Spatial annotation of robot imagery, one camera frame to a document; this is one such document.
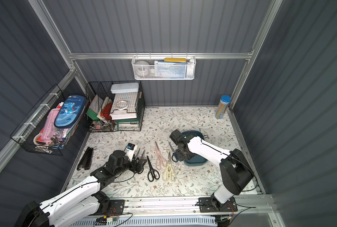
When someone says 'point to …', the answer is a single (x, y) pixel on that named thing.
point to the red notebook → (105, 111)
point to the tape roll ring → (121, 105)
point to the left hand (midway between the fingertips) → (140, 158)
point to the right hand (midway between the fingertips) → (187, 154)
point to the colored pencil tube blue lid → (224, 103)
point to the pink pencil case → (49, 130)
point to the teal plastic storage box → (196, 160)
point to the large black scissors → (153, 174)
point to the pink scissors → (161, 161)
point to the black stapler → (85, 162)
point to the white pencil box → (116, 88)
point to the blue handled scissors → (174, 156)
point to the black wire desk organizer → (115, 106)
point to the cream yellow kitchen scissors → (169, 171)
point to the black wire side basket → (27, 135)
